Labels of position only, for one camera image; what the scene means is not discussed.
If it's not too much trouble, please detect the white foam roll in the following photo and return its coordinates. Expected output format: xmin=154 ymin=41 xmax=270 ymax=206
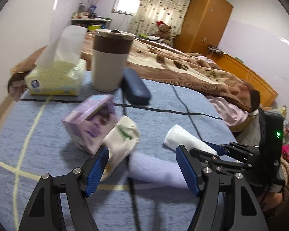
xmin=163 ymin=124 xmax=218 ymax=155

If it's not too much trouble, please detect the purple foam net sleeve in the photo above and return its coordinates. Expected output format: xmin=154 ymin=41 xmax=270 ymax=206
xmin=128 ymin=152 xmax=188 ymax=189

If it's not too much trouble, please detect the beige paper bag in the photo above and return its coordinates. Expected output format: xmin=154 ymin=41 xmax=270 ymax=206
xmin=101 ymin=116 xmax=141 ymax=182

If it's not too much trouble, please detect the purple drink carton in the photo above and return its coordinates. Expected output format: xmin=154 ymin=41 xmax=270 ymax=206
xmin=62 ymin=94 xmax=118 ymax=155

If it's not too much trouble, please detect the person's right hand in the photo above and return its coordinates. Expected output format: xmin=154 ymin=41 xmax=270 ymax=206
xmin=260 ymin=184 xmax=289 ymax=222

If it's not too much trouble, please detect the floral quilted jacket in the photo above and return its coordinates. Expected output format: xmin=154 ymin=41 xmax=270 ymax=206
xmin=280 ymin=155 xmax=289 ymax=185

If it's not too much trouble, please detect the pink striped cloth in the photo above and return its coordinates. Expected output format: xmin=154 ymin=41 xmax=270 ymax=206
xmin=282 ymin=144 xmax=289 ymax=157

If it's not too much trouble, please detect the pink bed sheet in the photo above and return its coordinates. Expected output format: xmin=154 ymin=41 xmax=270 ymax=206
xmin=206 ymin=96 xmax=258 ymax=127

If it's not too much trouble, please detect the brown patterned blanket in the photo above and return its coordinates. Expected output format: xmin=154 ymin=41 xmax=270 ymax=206
xmin=8 ymin=32 xmax=260 ymax=112

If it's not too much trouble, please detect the wooden bed headboard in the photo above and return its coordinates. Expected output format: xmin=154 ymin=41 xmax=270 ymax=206
xmin=207 ymin=48 xmax=278 ymax=107

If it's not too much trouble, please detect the dark blue glasses case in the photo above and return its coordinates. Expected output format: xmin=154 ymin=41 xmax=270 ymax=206
xmin=121 ymin=68 xmax=151 ymax=106

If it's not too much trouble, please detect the brown teddy bear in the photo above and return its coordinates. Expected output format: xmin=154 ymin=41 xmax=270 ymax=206
xmin=152 ymin=21 xmax=173 ymax=47

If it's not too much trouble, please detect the orange wooden wardrobe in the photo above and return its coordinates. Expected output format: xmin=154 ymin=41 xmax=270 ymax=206
xmin=173 ymin=0 xmax=233 ymax=56

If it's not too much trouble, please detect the yellow tissue box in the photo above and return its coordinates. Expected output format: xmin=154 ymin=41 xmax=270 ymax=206
xmin=25 ymin=25 xmax=87 ymax=96

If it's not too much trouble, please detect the beige brown travel cup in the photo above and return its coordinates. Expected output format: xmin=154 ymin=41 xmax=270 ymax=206
xmin=91 ymin=29 xmax=134 ymax=92

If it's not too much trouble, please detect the patterned window curtain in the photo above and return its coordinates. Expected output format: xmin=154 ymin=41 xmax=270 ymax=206
xmin=128 ymin=0 xmax=191 ymax=36

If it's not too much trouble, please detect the small window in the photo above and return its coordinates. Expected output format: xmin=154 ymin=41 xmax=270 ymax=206
xmin=112 ymin=0 xmax=140 ymax=16

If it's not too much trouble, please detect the cluttered desk shelf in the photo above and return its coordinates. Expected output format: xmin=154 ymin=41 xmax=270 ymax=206
xmin=71 ymin=3 xmax=112 ymax=31

